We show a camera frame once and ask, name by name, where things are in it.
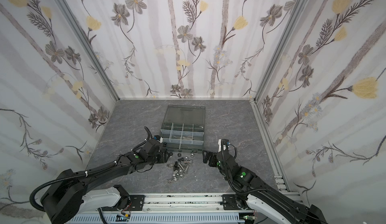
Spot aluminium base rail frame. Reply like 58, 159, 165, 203
60, 193, 302, 224

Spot black hex bolt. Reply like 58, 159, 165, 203
173, 161, 181, 171

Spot white perforated cable duct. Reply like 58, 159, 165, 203
68, 213, 245, 224

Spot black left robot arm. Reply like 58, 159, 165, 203
29, 128, 172, 224

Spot grey plastic organizer box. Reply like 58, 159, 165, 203
160, 104, 206, 154

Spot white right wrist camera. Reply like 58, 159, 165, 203
218, 139, 230, 153

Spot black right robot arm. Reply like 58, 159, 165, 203
203, 139, 327, 224

